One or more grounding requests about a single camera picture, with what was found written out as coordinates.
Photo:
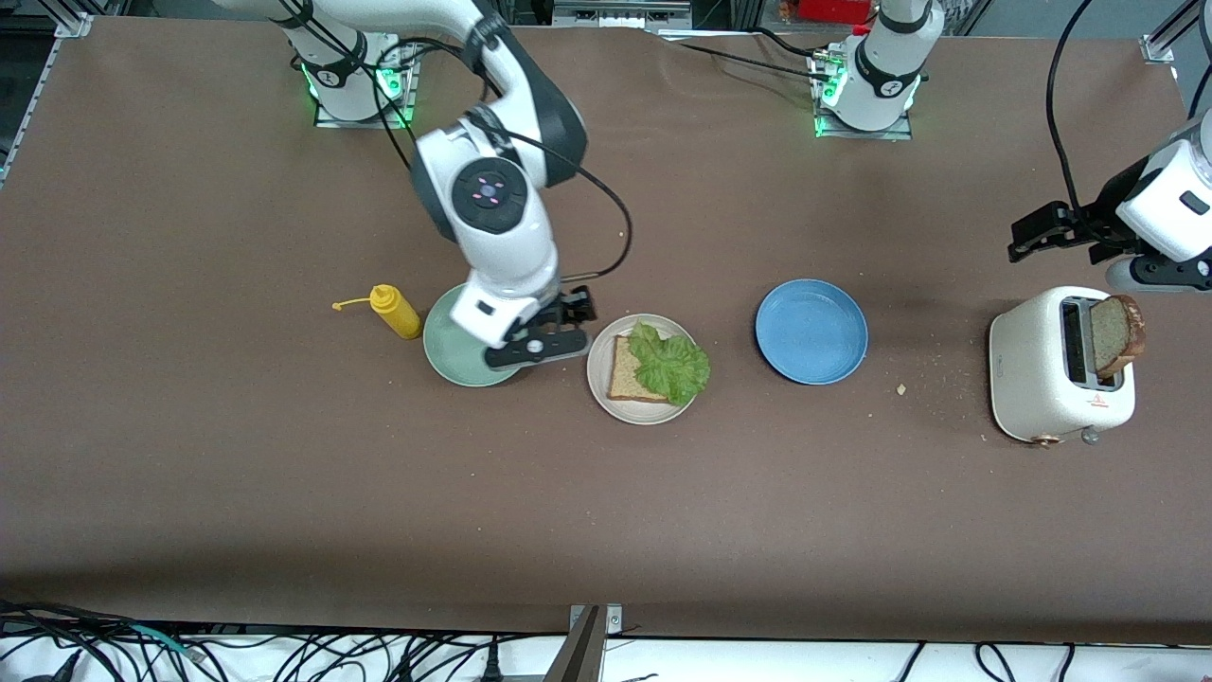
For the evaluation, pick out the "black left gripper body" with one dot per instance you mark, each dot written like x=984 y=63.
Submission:
x=1096 y=225

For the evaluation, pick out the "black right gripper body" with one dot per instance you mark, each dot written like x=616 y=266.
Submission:
x=559 y=310

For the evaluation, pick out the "light brown bread slice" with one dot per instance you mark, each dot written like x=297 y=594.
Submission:
x=625 y=374

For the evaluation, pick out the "green lettuce leaf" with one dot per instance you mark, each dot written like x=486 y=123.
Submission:
x=672 y=369

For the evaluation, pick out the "yellow mustard squeeze bottle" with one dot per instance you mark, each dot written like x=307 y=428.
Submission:
x=398 y=317

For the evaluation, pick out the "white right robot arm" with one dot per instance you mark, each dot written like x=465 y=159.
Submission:
x=492 y=189

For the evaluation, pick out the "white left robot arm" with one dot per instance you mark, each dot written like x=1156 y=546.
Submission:
x=881 y=85

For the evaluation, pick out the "beige plate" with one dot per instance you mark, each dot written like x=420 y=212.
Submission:
x=597 y=369

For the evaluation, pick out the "pale green plate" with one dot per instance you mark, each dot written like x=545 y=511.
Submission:
x=454 y=355

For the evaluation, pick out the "blue plate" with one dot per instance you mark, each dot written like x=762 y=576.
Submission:
x=811 y=332

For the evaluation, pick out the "dark crusted bread slice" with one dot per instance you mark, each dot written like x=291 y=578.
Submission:
x=1113 y=332

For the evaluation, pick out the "white toaster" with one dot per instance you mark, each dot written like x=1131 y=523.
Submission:
x=1027 y=365

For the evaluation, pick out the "grey metal box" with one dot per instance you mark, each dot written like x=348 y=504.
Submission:
x=620 y=17

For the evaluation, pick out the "red box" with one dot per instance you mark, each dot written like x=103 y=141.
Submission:
x=833 y=9

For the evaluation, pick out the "aluminium frame rail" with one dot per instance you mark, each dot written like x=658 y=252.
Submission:
x=1157 y=49
x=74 y=26

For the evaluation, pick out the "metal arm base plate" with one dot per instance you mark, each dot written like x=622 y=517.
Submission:
x=360 y=123
x=866 y=134

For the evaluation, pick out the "metal table bracket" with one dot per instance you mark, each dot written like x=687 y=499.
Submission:
x=579 y=658

